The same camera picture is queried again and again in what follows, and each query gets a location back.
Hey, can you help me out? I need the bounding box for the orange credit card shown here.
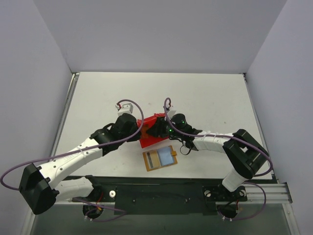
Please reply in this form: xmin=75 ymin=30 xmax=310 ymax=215
xmin=141 ymin=125 xmax=149 ymax=139
xmin=146 ymin=150 xmax=160 ymax=170

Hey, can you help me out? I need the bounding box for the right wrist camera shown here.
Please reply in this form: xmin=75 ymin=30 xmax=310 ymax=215
xmin=164 ymin=106 xmax=176 ymax=119

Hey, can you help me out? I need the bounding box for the aluminium frame rail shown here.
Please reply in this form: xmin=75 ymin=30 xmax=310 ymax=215
xmin=29 ymin=181 xmax=293 ymax=205

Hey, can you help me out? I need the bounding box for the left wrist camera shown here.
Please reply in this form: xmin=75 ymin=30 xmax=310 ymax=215
xmin=115 ymin=103 xmax=134 ymax=116

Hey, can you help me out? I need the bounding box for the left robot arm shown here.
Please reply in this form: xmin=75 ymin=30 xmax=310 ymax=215
xmin=19 ymin=114 xmax=142 ymax=215

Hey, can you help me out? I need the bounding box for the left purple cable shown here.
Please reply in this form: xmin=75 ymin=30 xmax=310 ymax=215
xmin=0 ymin=98 xmax=144 ymax=222

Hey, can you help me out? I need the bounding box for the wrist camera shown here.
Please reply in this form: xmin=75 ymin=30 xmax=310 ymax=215
xmin=115 ymin=103 xmax=134 ymax=116
xmin=164 ymin=106 xmax=176 ymax=119

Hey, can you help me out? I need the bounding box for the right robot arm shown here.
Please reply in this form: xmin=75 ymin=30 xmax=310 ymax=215
xmin=143 ymin=114 xmax=268 ymax=200

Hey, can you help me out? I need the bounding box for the red plastic bin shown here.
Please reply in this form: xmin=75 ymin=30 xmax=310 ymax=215
xmin=137 ymin=113 xmax=169 ymax=148

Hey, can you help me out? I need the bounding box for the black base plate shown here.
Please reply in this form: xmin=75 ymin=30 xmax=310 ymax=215
xmin=81 ymin=175 xmax=247 ymax=215

